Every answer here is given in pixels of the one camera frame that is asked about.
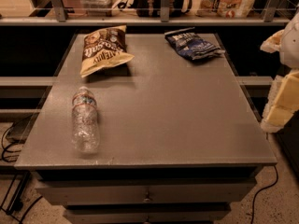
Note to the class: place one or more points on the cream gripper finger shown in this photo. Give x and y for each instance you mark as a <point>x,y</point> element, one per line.
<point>272,43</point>
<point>283,102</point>

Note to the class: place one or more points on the blue chip bag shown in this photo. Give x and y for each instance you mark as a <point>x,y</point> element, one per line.
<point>191,46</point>

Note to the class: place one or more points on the clear plastic water bottle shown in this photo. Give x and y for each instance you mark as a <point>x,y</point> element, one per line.
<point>85,127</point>

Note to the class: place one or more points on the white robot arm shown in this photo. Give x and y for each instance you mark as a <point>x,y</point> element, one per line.
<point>289,51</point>

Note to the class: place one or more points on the colourful snack bag on shelf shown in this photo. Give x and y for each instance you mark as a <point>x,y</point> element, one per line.
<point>225,8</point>

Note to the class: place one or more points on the black bag on shelf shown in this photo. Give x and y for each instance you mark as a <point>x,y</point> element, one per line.
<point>152,8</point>

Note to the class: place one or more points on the yellow brown chip bag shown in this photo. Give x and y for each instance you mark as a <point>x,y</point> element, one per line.
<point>104,48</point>

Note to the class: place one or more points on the grey drawer cabinet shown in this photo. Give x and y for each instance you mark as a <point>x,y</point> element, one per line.
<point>181,132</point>

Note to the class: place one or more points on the upper drawer knob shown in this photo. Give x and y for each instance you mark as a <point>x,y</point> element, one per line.
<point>147,199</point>

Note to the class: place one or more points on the metal shelf rail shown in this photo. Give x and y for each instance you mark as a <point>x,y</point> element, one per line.
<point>71,13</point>

